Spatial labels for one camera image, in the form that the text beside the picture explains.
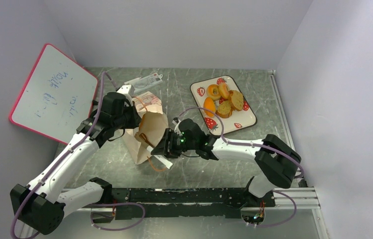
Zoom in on beige paper gift bag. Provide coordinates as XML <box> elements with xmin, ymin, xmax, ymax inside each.
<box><xmin>122</xmin><ymin>92</ymin><xmax>168</xmax><ymax>165</ymax></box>

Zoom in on orange fake bread bun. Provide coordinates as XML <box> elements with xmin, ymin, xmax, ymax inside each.
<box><xmin>203</xmin><ymin>97</ymin><xmax>217</xmax><ymax>118</ymax></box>

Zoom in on brown round bread slice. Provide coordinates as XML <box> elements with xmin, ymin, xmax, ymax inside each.
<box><xmin>216</xmin><ymin>101</ymin><xmax>233</xmax><ymax>119</ymax></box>

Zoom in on orange fake donut bread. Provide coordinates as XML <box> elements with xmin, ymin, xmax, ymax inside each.
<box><xmin>207</xmin><ymin>84</ymin><xmax>221</xmax><ymax>101</ymax></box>

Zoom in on orange fake bread roll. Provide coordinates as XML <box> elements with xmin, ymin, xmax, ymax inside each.
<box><xmin>218</xmin><ymin>82</ymin><xmax>230</xmax><ymax>100</ymax></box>

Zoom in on metal food tongs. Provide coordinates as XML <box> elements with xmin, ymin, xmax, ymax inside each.
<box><xmin>139</xmin><ymin>133</ymin><xmax>173</xmax><ymax>169</ymax></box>

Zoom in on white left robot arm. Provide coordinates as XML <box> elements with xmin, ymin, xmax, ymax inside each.
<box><xmin>10</xmin><ymin>90</ymin><xmax>141</xmax><ymax>235</ymax></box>

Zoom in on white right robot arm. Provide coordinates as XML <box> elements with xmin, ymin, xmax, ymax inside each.
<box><xmin>150</xmin><ymin>119</ymin><xmax>301</xmax><ymax>206</ymax></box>

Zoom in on clear plastic package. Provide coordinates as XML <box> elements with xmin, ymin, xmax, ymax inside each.
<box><xmin>124</xmin><ymin>73</ymin><xmax>163</xmax><ymax>94</ymax></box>

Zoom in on pink framed whiteboard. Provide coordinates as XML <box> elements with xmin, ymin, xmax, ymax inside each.
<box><xmin>8</xmin><ymin>43</ymin><xmax>99</xmax><ymax>144</ymax></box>

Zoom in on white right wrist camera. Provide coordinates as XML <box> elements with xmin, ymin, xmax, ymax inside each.
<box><xmin>172</xmin><ymin>117</ymin><xmax>181</xmax><ymax>135</ymax></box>

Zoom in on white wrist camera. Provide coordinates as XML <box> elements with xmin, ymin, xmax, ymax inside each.
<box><xmin>172</xmin><ymin>117</ymin><xmax>181</xmax><ymax>135</ymax></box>
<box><xmin>117</xmin><ymin>84</ymin><xmax>134</xmax><ymax>104</ymax></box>

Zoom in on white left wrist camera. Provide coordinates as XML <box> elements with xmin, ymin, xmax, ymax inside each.
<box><xmin>117</xmin><ymin>84</ymin><xmax>134</xmax><ymax>104</ymax></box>

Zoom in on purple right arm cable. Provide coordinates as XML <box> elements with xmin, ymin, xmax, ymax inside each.
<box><xmin>173</xmin><ymin>107</ymin><xmax>306</xmax><ymax>229</ymax></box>

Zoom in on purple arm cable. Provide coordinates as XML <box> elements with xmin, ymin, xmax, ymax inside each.
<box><xmin>173</xmin><ymin>107</ymin><xmax>306</xmax><ymax>229</ymax></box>
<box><xmin>9</xmin><ymin>71</ymin><xmax>145</xmax><ymax>239</ymax></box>

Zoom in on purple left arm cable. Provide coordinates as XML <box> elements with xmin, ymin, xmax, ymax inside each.
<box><xmin>9</xmin><ymin>71</ymin><xmax>145</xmax><ymax>239</ymax></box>

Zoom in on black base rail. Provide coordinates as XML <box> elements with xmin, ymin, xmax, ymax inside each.
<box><xmin>109</xmin><ymin>188</ymin><xmax>275</xmax><ymax>220</ymax></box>

